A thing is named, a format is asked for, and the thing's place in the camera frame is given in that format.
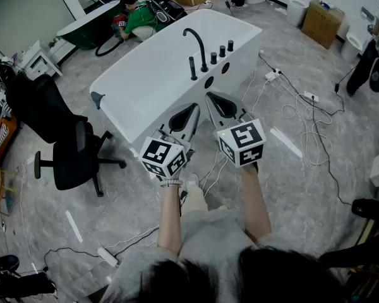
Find black jacket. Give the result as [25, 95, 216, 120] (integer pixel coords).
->
[5, 73, 89, 144]

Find long black cable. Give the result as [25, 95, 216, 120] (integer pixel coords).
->
[258, 52, 354, 206]

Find beaded bracelet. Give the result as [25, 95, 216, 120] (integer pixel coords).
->
[159, 177, 183, 188]

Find black cylindrical peg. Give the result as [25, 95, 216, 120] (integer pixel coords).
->
[188, 56, 199, 81]

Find black office chair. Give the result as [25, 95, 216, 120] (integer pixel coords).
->
[33, 120, 127, 198]

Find person's right forearm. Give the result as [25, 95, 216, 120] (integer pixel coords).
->
[239, 165, 272, 243]

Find black curved faucet spout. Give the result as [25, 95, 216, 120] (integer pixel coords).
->
[182, 27, 210, 73]

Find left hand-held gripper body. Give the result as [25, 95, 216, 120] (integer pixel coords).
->
[138, 125, 196, 179]

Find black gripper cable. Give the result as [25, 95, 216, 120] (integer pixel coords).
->
[177, 189, 189, 218]

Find orange seat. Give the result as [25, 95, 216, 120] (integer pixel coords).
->
[0, 112, 19, 172]

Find person's left forearm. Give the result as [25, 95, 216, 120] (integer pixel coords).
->
[157, 183, 183, 256]

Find white bathtub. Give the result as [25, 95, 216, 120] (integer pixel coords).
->
[90, 9, 263, 152]

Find red grey vacuum cleaner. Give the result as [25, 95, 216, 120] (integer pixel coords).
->
[112, 13, 128, 39]

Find beige trousers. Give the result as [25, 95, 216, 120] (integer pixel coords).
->
[179, 184, 231, 217]

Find grey cloth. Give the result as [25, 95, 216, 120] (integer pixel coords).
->
[90, 90, 107, 110]

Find white side table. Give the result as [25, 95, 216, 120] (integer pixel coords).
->
[18, 39, 63, 81]

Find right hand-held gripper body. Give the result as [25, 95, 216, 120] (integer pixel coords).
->
[213, 112, 268, 170]

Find grey shirt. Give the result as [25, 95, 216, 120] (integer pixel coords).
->
[100, 209, 339, 303]

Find black curved plastic cover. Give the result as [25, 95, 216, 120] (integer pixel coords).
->
[56, 0, 127, 51]

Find black bag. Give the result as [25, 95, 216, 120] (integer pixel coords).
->
[0, 254, 57, 299]

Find white floor strip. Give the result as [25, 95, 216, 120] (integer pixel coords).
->
[64, 210, 84, 244]
[269, 127, 304, 159]

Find black equipment stand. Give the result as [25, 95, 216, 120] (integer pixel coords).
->
[318, 198, 379, 303]

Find white coiled cable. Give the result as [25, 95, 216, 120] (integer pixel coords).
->
[280, 74, 334, 170]

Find black hose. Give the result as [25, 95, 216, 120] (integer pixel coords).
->
[95, 37, 124, 57]

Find white shoe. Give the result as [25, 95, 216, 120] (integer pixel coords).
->
[185, 173, 200, 189]

